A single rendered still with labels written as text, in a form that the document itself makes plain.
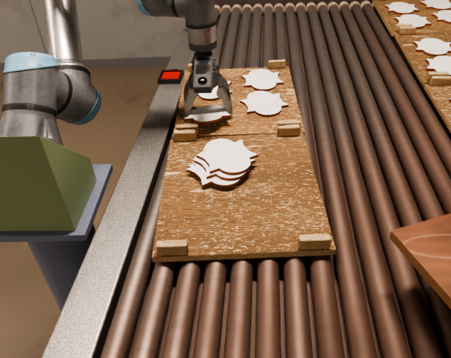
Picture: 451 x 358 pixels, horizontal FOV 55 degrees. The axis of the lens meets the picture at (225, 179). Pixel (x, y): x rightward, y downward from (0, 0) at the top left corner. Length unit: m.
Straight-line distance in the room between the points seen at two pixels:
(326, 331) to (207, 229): 0.30
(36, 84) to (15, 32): 3.16
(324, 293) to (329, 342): 0.09
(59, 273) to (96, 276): 0.38
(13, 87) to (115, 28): 2.88
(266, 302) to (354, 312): 0.15
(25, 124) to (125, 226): 0.31
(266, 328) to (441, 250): 0.30
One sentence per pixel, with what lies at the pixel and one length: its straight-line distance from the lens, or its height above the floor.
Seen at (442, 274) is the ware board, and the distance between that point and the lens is 0.71.
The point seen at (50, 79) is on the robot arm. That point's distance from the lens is 1.09.
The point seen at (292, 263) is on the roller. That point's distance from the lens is 0.83.
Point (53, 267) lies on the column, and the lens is 1.22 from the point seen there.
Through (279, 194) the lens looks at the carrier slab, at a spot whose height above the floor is 0.94.
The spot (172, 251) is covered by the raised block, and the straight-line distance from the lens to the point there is 0.82.
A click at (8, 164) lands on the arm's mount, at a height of 1.06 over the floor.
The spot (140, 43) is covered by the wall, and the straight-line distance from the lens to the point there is 3.91.
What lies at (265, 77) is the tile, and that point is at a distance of 1.41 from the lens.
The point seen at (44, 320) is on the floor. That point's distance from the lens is 2.05.
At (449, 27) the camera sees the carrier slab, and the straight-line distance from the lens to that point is 1.95.
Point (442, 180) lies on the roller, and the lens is 1.09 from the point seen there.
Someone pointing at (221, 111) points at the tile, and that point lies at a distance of 1.20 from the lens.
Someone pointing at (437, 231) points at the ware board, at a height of 1.04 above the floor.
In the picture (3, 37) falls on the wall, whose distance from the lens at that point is 4.29.
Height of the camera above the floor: 1.55
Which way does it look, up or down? 39 degrees down
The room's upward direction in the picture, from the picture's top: 4 degrees counter-clockwise
